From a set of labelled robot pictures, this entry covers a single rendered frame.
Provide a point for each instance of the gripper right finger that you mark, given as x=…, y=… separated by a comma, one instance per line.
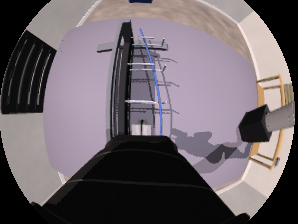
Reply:
x=146, y=128

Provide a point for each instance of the black patch panel rack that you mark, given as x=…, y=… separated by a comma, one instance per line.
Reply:
x=124, y=89

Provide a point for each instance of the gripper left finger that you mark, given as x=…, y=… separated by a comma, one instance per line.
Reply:
x=137, y=128

